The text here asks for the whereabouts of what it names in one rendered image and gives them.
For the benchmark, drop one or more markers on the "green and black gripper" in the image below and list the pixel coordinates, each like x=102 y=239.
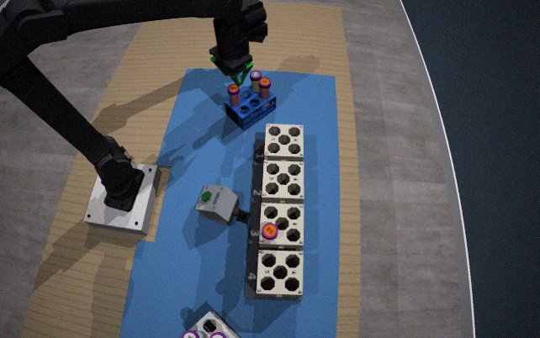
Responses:
x=225 y=55

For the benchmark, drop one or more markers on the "grey button housing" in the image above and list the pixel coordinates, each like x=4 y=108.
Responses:
x=220 y=203

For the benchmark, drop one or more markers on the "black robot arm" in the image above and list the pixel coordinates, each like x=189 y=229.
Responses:
x=34 y=23

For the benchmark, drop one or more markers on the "blue flat mat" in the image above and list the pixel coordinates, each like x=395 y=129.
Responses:
x=197 y=265

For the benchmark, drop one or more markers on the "white bucket adapter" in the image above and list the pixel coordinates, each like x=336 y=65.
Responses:
x=293 y=226
x=277 y=277
x=280 y=147
x=283 y=182

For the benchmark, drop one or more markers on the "blue tube rack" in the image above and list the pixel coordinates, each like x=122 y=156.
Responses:
x=240 y=117

